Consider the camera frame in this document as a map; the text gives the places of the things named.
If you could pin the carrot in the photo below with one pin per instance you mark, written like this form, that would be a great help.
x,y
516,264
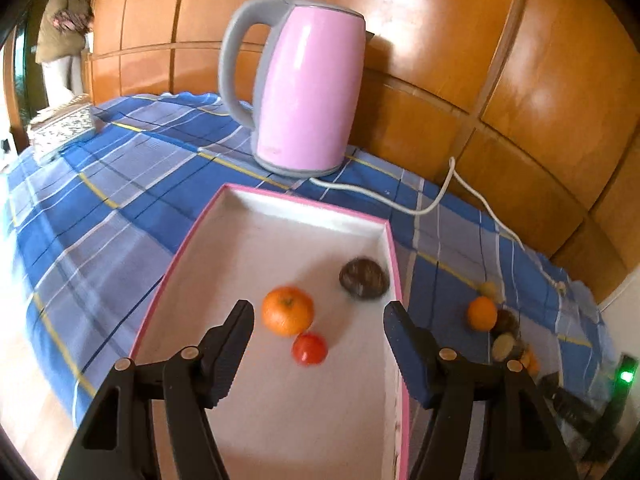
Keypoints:
x,y
531,363

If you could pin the pink-edged white box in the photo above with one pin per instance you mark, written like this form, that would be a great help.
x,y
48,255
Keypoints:
x,y
280,410

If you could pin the small yellow-green potato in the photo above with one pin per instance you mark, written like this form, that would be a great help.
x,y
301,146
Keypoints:
x,y
488,289

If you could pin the dark wooden glass door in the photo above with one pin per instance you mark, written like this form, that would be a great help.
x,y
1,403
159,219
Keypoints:
x,y
29,75

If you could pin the dark brown round root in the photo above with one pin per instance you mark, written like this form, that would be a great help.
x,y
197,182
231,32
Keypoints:
x,y
363,279

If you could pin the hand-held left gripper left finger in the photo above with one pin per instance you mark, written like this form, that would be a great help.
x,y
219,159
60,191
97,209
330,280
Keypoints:
x,y
234,341

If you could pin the red tomato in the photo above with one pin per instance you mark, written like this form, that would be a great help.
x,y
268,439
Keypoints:
x,y
309,349

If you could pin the orange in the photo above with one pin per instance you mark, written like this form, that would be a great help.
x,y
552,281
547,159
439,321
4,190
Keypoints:
x,y
482,314
287,311

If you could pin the pink electric kettle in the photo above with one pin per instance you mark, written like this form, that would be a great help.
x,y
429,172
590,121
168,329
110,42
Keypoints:
x,y
305,90

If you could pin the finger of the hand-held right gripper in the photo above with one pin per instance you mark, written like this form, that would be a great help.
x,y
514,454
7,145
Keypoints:
x,y
567,400

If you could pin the patterned silver tissue box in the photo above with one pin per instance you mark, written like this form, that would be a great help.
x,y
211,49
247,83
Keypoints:
x,y
62,127

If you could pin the blue plaid tablecloth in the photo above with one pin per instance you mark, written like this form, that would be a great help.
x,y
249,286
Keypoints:
x,y
100,200

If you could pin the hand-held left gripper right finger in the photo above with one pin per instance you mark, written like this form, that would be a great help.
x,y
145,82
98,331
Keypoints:
x,y
410,357

